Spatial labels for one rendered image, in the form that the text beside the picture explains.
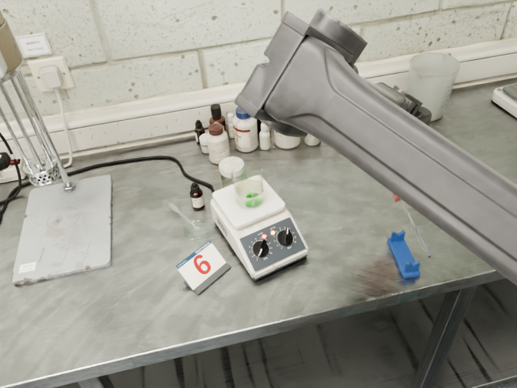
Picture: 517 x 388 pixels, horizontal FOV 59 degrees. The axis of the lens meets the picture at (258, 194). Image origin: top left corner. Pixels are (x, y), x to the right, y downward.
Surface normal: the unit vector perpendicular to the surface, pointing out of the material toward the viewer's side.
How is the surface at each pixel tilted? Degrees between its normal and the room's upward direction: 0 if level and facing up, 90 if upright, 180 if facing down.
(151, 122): 90
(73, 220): 0
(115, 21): 90
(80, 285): 0
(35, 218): 0
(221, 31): 90
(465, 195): 55
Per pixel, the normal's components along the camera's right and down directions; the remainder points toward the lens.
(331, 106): -0.47, 0.07
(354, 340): -0.07, -0.73
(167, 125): 0.22, 0.65
